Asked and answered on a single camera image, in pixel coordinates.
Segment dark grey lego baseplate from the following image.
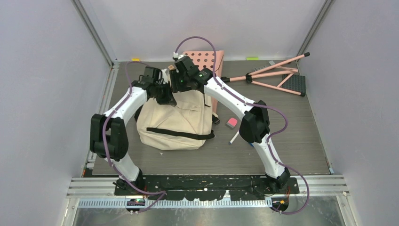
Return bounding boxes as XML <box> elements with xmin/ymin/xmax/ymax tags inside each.
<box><xmin>281</xmin><ymin>74</ymin><xmax>306</xmax><ymax>97</ymax></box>

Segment green block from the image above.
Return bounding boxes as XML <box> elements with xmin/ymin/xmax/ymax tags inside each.
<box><xmin>246</xmin><ymin>57</ymin><xmax>259</xmax><ymax>61</ymax></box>

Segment pink perforated music stand tray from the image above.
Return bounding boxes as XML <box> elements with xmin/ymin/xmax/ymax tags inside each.
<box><xmin>183</xmin><ymin>50</ymin><xmax>225</xmax><ymax>113</ymax></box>

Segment white blue marker pen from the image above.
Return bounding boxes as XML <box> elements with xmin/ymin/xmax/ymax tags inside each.
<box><xmin>229</xmin><ymin>131</ymin><xmax>239</xmax><ymax>145</ymax></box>

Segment grey lego strip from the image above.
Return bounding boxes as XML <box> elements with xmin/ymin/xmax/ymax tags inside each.
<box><xmin>252</xmin><ymin>61</ymin><xmax>275</xmax><ymax>72</ymax></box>

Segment pink eraser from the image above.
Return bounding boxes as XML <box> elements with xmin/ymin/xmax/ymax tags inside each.
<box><xmin>226</xmin><ymin>117</ymin><xmax>238</xmax><ymax>129</ymax></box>

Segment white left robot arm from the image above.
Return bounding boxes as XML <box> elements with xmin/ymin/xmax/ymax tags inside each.
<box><xmin>89</xmin><ymin>66</ymin><xmax>175</xmax><ymax>195</ymax></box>

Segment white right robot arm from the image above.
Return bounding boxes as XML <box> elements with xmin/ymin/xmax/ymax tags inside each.
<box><xmin>169</xmin><ymin>54</ymin><xmax>290</xmax><ymax>193</ymax></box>

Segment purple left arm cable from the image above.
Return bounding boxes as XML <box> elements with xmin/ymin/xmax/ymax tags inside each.
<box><xmin>102</xmin><ymin>61</ymin><xmax>167</xmax><ymax>213</ymax></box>

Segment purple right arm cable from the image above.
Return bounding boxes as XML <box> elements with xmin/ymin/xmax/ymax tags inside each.
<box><xmin>174</xmin><ymin>36</ymin><xmax>310</xmax><ymax>216</ymax></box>

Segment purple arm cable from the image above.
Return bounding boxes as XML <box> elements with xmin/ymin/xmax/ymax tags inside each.
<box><xmin>102</xmin><ymin>61</ymin><xmax>167</xmax><ymax>213</ymax></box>
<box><xmin>174</xmin><ymin>36</ymin><xmax>310</xmax><ymax>216</ymax></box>

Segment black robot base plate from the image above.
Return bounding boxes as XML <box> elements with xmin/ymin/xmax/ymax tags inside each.
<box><xmin>113</xmin><ymin>174</ymin><xmax>300</xmax><ymax>202</ymax></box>

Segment pink folding tripod stand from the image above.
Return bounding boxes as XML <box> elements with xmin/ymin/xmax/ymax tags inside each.
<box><xmin>221</xmin><ymin>52</ymin><xmax>311</xmax><ymax>96</ymax></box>

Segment beige canvas backpack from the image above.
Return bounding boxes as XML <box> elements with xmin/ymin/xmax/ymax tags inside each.
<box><xmin>134</xmin><ymin>90</ymin><xmax>218</xmax><ymax>150</ymax></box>

